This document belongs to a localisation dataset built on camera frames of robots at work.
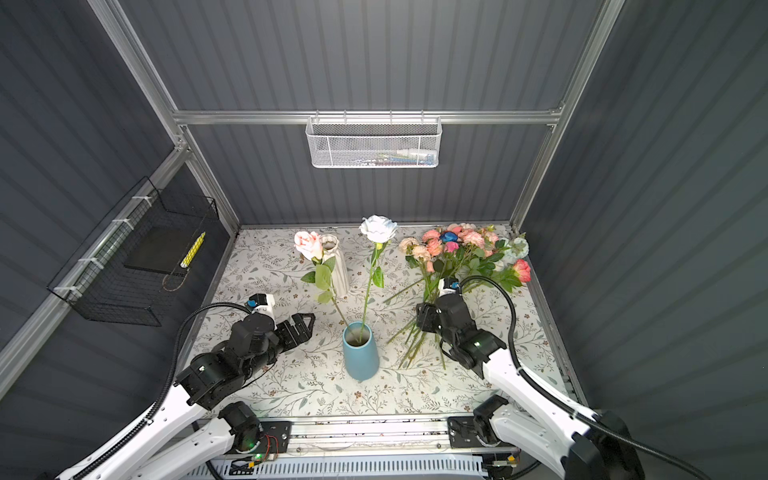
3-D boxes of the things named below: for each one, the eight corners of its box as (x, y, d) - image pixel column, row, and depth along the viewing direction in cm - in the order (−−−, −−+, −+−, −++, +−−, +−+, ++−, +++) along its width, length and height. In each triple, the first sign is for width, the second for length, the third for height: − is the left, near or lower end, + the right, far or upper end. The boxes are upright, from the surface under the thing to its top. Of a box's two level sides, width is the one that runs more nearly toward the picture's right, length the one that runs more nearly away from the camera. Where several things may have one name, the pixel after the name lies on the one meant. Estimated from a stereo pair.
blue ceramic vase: (349, 387, 83) (339, 359, 67) (352, 354, 89) (343, 321, 73) (377, 387, 83) (374, 359, 67) (378, 354, 89) (375, 321, 73)
